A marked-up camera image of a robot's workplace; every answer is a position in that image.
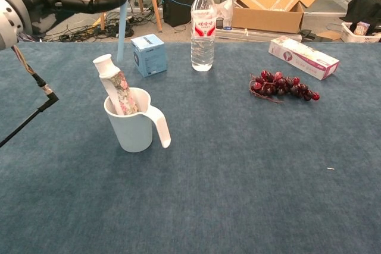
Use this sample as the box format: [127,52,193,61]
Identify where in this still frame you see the light blue toothbrush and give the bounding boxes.
[117,0,132,62]

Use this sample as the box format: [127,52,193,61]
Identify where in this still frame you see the large open cardboard box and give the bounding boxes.
[219,0,326,35]

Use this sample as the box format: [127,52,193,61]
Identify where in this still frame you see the black cloth cover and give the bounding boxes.
[346,0,381,29]

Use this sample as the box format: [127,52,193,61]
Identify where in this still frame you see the black computer tower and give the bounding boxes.
[160,0,203,28]

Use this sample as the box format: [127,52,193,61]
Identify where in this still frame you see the pale blue cup with handle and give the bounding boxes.
[103,87,171,153]

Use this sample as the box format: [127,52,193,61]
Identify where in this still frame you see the tangle of black cables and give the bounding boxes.
[59,11,161,43]

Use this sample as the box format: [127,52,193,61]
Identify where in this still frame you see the small carton in basket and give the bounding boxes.
[354,21,371,36]

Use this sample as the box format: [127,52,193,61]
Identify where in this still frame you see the small light blue carton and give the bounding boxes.
[130,33,168,78]

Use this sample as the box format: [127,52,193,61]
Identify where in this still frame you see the floral long box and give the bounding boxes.
[268,36,341,81]

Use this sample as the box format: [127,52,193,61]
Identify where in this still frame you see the blue table mat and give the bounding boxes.
[0,41,381,254]

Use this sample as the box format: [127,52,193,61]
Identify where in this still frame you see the aluminium profile rails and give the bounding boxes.
[214,27,302,43]

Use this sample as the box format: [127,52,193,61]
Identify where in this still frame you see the black metal bracket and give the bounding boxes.
[300,29,328,43]

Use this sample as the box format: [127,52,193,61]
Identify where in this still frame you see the white plastic basket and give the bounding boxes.
[340,21,381,43]

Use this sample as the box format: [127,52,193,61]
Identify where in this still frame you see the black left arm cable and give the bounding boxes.
[0,44,60,148]

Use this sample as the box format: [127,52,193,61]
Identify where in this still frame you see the floral white toothpaste tube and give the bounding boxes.
[92,53,140,117]

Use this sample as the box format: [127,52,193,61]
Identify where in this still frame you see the clear water bottle red label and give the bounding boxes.
[190,0,217,73]

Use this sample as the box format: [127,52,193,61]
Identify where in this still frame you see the white plastic bag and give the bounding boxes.
[214,0,236,29]

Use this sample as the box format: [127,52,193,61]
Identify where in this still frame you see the bunch of red grapes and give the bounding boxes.
[248,70,321,105]

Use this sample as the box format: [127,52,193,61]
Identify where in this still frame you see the flat cardboard piece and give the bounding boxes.
[316,30,342,42]

